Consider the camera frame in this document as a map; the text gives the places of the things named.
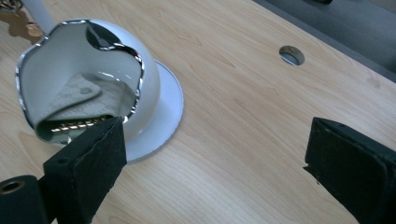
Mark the grey woven wallet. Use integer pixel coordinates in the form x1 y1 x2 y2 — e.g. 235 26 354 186
34 73 138 144

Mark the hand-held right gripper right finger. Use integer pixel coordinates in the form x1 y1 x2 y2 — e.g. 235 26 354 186
303 117 396 224

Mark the white stand with pole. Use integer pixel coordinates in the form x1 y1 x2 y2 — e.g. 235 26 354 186
21 0 185 164

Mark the white bowl with chrome rim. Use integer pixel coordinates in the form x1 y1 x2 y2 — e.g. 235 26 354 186
14 18 162 147

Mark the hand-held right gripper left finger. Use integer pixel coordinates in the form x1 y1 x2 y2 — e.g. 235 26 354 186
42 116 128 224

